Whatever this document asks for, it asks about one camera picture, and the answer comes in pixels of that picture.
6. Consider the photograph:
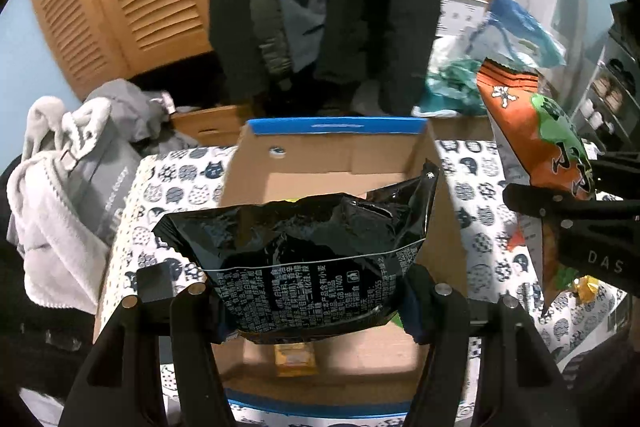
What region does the cardboard box with blue edges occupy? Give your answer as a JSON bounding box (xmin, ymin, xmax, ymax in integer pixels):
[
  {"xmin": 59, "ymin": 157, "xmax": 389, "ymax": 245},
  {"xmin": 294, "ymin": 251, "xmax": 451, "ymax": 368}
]
[{"xmin": 210, "ymin": 117, "xmax": 471, "ymax": 418}]

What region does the wooden crate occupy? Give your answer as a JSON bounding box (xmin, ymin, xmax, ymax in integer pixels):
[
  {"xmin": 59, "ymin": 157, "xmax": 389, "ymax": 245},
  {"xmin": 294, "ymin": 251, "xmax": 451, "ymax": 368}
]
[{"xmin": 170, "ymin": 104, "xmax": 251, "ymax": 148}]

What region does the orange and green snack bag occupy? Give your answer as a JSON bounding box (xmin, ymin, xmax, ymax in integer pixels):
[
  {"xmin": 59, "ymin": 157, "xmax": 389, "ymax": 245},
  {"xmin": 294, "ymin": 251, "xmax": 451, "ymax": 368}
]
[{"xmin": 475, "ymin": 57, "xmax": 601, "ymax": 318}]

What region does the small yellow snack packet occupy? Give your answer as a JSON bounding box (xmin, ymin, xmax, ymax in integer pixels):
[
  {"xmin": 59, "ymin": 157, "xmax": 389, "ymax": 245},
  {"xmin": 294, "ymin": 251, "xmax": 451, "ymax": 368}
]
[{"xmin": 274, "ymin": 341, "xmax": 318, "ymax": 377}]

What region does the grey hoodie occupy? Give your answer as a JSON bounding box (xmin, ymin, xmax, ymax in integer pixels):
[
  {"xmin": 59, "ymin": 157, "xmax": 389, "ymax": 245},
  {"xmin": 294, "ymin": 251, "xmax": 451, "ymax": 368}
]
[{"xmin": 87, "ymin": 79, "xmax": 201, "ymax": 158}]

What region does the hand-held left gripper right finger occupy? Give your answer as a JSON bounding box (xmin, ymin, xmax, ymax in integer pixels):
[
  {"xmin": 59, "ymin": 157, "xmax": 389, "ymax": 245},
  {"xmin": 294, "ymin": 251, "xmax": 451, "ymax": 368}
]
[{"xmin": 400, "ymin": 264, "xmax": 576, "ymax": 427}]

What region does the plain cardboard box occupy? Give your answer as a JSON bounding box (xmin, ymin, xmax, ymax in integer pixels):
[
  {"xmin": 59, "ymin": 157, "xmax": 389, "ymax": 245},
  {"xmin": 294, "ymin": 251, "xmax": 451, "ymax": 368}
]
[{"xmin": 430, "ymin": 116, "xmax": 496, "ymax": 142}]

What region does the black phone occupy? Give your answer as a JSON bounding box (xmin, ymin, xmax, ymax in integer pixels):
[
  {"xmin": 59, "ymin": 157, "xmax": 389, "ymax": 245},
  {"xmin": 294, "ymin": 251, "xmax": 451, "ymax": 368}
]
[{"xmin": 136, "ymin": 263, "xmax": 176, "ymax": 308}]

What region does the black snack bag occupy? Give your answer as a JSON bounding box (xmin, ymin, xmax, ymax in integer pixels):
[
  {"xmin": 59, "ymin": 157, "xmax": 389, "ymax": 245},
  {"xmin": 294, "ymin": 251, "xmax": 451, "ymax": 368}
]
[{"xmin": 152, "ymin": 159, "xmax": 441, "ymax": 345}]

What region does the light grey fleece robe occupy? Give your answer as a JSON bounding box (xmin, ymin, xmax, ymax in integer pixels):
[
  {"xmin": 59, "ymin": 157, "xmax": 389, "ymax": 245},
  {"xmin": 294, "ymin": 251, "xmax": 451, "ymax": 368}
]
[{"xmin": 7, "ymin": 97, "xmax": 113, "ymax": 313}]

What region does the person's right forearm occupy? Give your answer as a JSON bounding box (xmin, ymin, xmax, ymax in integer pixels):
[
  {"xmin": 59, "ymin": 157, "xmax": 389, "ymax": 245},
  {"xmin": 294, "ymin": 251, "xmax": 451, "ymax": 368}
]
[{"xmin": 560, "ymin": 327, "xmax": 640, "ymax": 427}]

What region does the blue plastic bag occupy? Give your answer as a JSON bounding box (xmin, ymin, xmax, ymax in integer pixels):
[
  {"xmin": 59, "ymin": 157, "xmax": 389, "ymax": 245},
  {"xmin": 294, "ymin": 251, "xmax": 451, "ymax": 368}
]
[{"xmin": 482, "ymin": 0, "xmax": 566, "ymax": 70}]

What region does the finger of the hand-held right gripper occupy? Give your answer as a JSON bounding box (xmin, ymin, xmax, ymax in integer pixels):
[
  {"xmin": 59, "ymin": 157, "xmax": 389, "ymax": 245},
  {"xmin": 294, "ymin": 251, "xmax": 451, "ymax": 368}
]
[
  {"xmin": 590, "ymin": 152, "xmax": 640, "ymax": 200},
  {"xmin": 502, "ymin": 184, "xmax": 596, "ymax": 228}
]

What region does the long black hanging coat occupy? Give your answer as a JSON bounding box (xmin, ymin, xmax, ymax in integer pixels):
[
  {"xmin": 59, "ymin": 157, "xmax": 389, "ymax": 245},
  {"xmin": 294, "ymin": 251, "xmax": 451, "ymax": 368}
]
[{"xmin": 315, "ymin": 0, "xmax": 441, "ymax": 118}]

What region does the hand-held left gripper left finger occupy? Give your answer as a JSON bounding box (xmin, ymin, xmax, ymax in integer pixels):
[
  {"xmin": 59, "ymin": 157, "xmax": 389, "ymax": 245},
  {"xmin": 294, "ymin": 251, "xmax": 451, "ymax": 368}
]
[{"xmin": 59, "ymin": 279, "xmax": 238, "ymax": 427}]

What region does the cat print tablecloth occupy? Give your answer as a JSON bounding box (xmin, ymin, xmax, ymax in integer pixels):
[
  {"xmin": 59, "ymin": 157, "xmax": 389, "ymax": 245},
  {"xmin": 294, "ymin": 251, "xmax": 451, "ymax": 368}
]
[{"xmin": 95, "ymin": 139, "xmax": 631, "ymax": 427}]

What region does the white drawer unit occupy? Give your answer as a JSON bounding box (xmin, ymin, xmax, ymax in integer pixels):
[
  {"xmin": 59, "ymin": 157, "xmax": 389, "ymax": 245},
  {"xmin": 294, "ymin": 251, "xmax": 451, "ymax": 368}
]
[{"xmin": 440, "ymin": 0, "xmax": 488, "ymax": 52}]

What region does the yellow candy wrapper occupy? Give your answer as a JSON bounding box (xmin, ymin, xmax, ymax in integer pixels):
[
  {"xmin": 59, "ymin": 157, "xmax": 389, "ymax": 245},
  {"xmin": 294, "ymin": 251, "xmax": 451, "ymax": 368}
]
[{"xmin": 570, "ymin": 274, "xmax": 608, "ymax": 303}]

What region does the grey printed tote bag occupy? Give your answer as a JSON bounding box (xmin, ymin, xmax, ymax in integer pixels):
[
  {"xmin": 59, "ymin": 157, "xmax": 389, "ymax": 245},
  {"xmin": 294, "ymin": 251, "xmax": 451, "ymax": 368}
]
[{"xmin": 65, "ymin": 132, "xmax": 143, "ymax": 248}]

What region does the metal shoe rack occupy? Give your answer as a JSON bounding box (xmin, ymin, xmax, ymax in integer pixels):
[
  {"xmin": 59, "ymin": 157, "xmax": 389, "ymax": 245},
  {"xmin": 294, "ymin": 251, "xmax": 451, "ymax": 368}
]
[{"xmin": 570, "ymin": 27, "xmax": 640, "ymax": 152}]

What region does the teal plastic bag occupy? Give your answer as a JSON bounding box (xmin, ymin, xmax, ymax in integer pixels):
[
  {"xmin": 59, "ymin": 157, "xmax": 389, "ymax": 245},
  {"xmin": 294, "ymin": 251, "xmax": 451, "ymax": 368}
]
[{"xmin": 412, "ymin": 57, "xmax": 488, "ymax": 118}]

